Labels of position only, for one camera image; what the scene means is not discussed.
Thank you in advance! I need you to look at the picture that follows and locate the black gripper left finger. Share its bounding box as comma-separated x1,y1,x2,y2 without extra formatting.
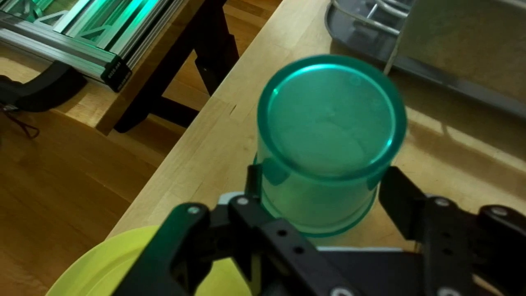
112,162,352,296

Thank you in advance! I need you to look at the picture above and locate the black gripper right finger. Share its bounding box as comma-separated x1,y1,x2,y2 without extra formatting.
377,164,526,296

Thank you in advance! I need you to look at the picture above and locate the translucent green plastic cup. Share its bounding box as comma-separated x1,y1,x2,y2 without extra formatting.
255,52,409,238

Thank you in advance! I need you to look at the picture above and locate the grey dish drying rack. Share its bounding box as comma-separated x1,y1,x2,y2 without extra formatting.
324,0,526,120

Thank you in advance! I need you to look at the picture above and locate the yellow-green plastic bowl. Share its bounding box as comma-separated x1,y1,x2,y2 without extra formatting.
45,223,255,296

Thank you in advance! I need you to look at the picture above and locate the black floor cable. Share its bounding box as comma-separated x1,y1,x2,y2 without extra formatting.
0,59,91,139

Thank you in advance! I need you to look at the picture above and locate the aluminium frame with green light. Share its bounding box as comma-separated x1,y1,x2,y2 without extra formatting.
0,0,191,93

